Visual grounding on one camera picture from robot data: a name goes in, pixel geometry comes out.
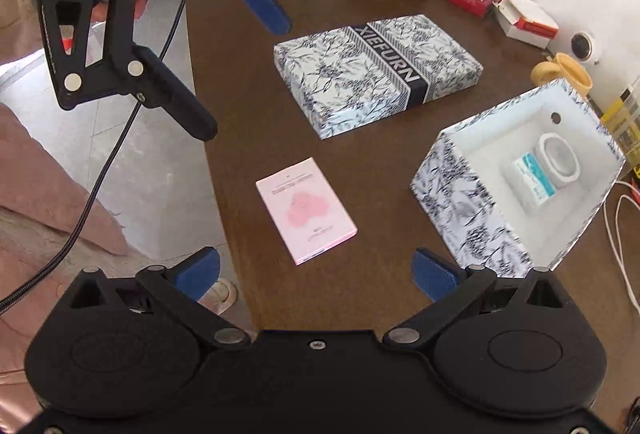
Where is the white round dish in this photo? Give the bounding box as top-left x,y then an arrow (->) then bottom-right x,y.
535,133 -> 582,188

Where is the pink booklet box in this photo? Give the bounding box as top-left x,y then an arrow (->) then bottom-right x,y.
256,157 -> 358,266

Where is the white cable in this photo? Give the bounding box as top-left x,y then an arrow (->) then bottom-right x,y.
602,179 -> 640,315

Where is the clear plastic pitcher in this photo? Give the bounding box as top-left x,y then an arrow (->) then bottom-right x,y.
601,78 -> 640,168

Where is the floral XIEFURN box lid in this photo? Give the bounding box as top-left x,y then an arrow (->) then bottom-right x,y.
273,14 -> 484,139

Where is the white round camera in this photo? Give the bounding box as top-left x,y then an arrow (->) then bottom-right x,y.
570,30 -> 602,66

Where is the yellow ceramic mug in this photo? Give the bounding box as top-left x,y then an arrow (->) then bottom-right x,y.
530,52 -> 593,99

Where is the open floral storage box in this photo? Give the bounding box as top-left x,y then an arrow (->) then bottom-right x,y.
410,79 -> 625,278

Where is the white red cardboard box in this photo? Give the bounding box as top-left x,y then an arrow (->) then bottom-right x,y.
494,0 -> 559,49

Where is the person's left hand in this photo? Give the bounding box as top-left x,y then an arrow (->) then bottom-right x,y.
60,0 -> 149,54

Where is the dental floss pick box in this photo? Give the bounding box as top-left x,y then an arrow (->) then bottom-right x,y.
506,152 -> 556,214

